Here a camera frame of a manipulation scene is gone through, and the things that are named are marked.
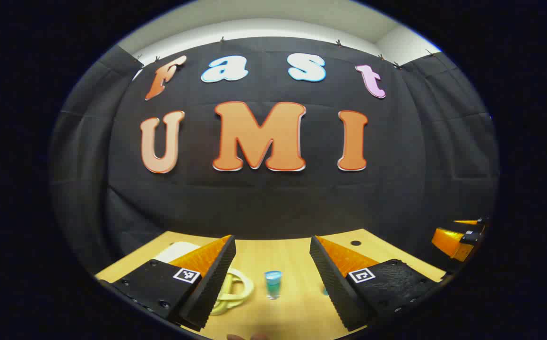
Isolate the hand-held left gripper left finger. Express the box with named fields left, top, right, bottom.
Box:
left=98, top=235, right=237, bottom=332

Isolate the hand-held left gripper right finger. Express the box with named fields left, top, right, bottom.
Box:
left=309, top=235, right=445, bottom=332

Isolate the pale yellow suitcase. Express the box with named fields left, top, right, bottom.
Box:
left=153, top=242, right=255, bottom=316

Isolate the blue glass bottle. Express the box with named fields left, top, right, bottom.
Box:
left=264, top=271, right=282, bottom=300

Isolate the black backdrop cloth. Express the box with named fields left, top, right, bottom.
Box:
left=49, top=37, right=500, bottom=284

